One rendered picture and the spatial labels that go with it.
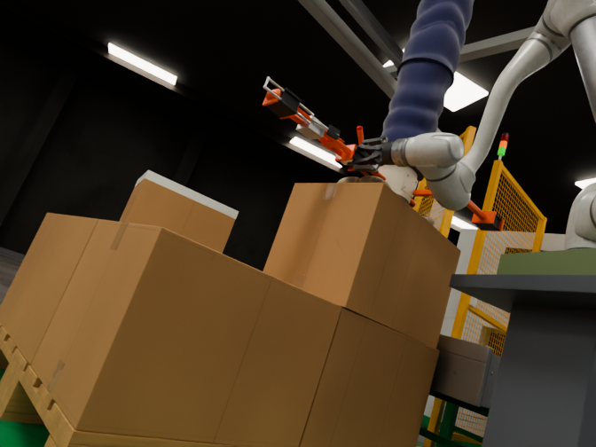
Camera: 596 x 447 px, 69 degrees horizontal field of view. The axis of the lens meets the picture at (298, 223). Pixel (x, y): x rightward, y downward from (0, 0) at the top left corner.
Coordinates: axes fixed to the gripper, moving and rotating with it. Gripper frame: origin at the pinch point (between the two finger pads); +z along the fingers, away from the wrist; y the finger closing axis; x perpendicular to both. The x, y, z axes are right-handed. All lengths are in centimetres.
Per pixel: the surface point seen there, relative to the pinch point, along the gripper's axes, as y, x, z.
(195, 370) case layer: 78, -44, -22
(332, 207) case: 21.9, -4.6, -4.6
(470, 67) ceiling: -288, 286, 157
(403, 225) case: 19.9, 12.9, -21.4
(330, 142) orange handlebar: 1.5, -12.3, -1.4
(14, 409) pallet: 105, -62, 20
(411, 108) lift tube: -30.3, 17.2, -5.2
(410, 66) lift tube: -50, 15, 0
